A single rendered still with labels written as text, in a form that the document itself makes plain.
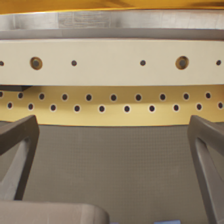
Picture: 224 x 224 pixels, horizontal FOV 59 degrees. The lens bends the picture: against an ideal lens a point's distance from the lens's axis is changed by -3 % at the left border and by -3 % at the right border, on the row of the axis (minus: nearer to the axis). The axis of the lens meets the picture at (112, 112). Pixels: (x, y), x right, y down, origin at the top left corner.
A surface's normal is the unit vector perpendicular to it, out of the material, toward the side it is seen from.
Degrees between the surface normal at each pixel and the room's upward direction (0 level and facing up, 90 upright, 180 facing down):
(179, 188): 62
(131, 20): 90
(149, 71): 90
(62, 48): 90
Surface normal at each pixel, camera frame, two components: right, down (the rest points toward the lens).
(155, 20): 0.04, 0.41
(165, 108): 0.04, -0.07
